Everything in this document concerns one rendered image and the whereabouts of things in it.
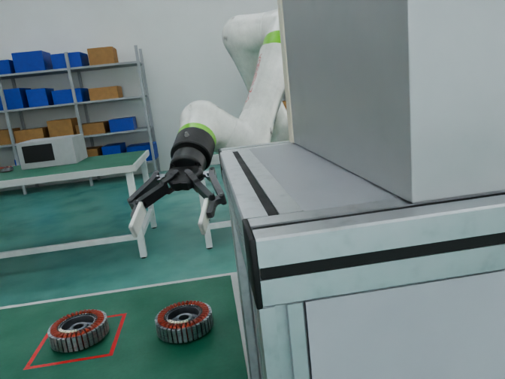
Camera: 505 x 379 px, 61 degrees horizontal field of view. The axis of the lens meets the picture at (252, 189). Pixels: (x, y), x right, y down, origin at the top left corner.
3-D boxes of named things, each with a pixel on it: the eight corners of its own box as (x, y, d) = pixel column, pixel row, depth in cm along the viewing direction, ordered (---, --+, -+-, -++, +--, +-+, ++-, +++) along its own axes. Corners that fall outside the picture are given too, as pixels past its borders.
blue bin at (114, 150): (110, 162, 710) (107, 144, 703) (128, 159, 711) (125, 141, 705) (104, 165, 669) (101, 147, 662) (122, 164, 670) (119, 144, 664)
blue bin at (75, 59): (62, 71, 672) (60, 56, 667) (90, 68, 674) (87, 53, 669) (52, 69, 631) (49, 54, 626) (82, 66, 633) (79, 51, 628)
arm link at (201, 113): (178, 116, 112) (195, 83, 105) (221, 137, 115) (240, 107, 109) (164, 148, 102) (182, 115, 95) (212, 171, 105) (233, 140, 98)
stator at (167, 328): (169, 314, 93) (166, 298, 92) (219, 314, 90) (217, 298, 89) (148, 345, 82) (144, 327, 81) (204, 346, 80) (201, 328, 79)
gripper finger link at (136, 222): (142, 201, 85) (138, 201, 85) (131, 227, 80) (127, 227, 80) (146, 211, 87) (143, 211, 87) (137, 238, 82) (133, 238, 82)
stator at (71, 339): (75, 321, 94) (72, 306, 93) (120, 324, 91) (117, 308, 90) (37, 352, 84) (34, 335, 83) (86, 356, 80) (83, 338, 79)
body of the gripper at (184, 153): (212, 170, 97) (204, 198, 91) (176, 173, 99) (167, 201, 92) (204, 144, 92) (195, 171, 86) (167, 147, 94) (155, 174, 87)
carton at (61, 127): (59, 137, 692) (55, 119, 686) (82, 134, 694) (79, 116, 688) (49, 139, 653) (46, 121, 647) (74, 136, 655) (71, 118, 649)
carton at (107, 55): (95, 67, 675) (92, 51, 670) (119, 65, 679) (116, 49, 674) (89, 65, 636) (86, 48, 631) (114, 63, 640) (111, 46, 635)
